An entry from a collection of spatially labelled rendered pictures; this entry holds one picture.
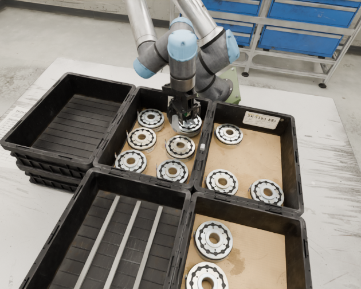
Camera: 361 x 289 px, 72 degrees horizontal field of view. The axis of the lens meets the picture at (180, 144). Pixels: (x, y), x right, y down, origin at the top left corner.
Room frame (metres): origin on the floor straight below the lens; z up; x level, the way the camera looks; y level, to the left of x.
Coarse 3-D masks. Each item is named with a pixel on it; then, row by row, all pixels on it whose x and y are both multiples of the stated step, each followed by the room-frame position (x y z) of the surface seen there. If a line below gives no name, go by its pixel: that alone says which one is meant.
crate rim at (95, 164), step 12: (132, 96) 0.71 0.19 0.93; (120, 120) 0.58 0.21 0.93; (204, 120) 0.62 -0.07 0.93; (204, 132) 0.56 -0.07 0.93; (108, 144) 0.48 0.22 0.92; (96, 156) 0.43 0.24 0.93; (108, 168) 0.39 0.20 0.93; (156, 180) 0.37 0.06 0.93; (168, 180) 0.37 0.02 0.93; (192, 180) 0.38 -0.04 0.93
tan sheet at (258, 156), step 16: (240, 128) 0.70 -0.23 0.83; (240, 144) 0.61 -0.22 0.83; (256, 144) 0.62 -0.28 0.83; (272, 144) 0.63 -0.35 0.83; (208, 160) 0.53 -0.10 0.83; (224, 160) 0.53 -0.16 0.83; (240, 160) 0.54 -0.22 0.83; (256, 160) 0.55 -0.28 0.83; (272, 160) 0.55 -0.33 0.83; (240, 176) 0.47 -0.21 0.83; (256, 176) 0.48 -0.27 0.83; (272, 176) 0.48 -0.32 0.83; (240, 192) 0.41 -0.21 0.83
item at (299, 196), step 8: (216, 104) 0.71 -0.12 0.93; (224, 104) 0.72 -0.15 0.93; (232, 104) 0.72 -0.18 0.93; (264, 112) 0.69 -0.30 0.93; (272, 112) 0.70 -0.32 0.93; (208, 128) 0.58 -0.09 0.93; (208, 136) 0.56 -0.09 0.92; (296, 136) 0.58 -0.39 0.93; (296, 144) 0.55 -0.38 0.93; (296, 152) 0.52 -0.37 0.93; (200, 160) 0.45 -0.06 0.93; (296, 160) 0.49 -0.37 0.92; (200, 168) 0.42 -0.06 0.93; (296, 168) 0.45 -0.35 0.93; (200, 176) 0.39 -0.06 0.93; (296, 176) 0.42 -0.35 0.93; (296, 184) 0.40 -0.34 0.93; (208, 192) 0.34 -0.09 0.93; (216, 192) 0.35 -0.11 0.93; (296, 192) 0.37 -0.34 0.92; (240, 200) 0.33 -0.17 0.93; (248, 200) 0.33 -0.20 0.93; (256, 200) 0.33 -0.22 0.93; (272, 208) 0.31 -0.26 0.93; (280, 208) 0.31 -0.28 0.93; (288, 208) 0.32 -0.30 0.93
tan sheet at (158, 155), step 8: (168, 128) 0.66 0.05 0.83; (160, 136) 0.62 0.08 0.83; (168, 136) 0.62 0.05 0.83; (192, 136) 0.63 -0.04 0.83; (160, 144) 0.58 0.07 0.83; (152, 152) 0.54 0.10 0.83; (160, 152) 0.54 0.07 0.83; (152, 160) 0.51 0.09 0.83; (160, 160) 0.51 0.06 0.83; (192, 160) 0.52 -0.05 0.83; (152, 168) 0.47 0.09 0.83; (192, 168) 0.49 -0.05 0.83
